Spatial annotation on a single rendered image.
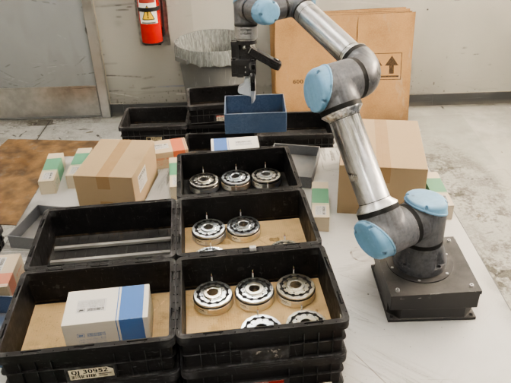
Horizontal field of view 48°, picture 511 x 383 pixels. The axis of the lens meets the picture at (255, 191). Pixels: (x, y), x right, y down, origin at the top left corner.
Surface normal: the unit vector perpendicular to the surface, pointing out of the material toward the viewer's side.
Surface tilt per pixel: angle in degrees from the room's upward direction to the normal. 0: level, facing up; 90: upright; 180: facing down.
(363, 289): 0
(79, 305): 0
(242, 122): 91
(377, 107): 72
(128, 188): 90
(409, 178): 90
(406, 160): 0
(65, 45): 90
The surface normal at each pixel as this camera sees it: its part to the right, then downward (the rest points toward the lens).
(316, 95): -0.90, 0.19
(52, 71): 0.02, 0.52
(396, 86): -0.02, 0.28
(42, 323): -0.03, -0.85
